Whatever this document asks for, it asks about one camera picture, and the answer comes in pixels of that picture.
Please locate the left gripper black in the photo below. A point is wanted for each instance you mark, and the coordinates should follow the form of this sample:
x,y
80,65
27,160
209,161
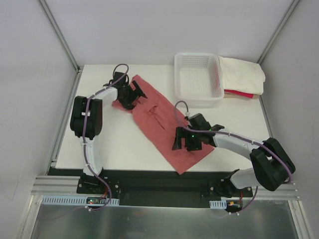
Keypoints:
x,y
133,94

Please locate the folded cream t shirt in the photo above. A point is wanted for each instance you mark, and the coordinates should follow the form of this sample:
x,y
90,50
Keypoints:
x,y
242,76

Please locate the white perforated plastic basket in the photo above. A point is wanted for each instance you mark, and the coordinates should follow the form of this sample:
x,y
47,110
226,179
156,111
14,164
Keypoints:
x,y
198,79

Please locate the left side aluminium rail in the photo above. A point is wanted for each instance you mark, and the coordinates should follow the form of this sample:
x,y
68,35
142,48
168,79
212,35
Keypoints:
x,y
63,122

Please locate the front aluminium rail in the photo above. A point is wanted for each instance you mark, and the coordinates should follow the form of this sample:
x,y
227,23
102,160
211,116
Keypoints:
x,y
66,185

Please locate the left aluminium frame post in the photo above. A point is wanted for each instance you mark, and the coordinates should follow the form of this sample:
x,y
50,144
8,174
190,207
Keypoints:
x,y
58,33

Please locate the right white cable duct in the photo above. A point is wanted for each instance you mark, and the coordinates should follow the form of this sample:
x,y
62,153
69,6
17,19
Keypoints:
x,y
221,204

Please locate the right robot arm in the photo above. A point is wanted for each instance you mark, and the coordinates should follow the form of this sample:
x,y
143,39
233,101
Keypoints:
x,y
271,166

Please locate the white cable duct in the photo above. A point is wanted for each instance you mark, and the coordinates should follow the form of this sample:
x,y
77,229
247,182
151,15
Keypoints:
x,y
74,201
221,204

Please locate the aluminium frame post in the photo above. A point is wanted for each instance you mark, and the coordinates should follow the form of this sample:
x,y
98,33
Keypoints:
x,y
282,23
58,33

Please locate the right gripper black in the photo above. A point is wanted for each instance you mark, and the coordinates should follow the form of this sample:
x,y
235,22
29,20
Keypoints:
x,y
186,140

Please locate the folded tan t shirt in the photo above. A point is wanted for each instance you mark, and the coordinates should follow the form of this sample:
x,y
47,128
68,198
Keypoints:
x,y
235,96

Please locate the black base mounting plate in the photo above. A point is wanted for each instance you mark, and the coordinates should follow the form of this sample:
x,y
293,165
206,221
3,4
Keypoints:
x,y
150,188

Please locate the aluminium rail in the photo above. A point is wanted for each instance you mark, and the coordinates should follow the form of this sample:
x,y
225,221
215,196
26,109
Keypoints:
x,y
66,185
63,122

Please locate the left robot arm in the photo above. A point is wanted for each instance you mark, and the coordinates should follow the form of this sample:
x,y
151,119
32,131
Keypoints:
x,y
87,116

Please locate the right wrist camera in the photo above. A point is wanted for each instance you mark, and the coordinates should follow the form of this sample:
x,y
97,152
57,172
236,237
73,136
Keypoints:
x,y
187,115

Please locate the salmon pink t shirt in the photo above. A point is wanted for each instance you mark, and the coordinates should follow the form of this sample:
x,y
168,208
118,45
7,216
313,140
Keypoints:
x,y
155,117

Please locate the right aluminium frame post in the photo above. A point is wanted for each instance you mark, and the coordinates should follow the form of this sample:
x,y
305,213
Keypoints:
x,y
282,23

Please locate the left white cable duct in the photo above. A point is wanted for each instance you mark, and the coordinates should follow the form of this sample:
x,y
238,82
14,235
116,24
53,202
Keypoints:
x,y
74,201

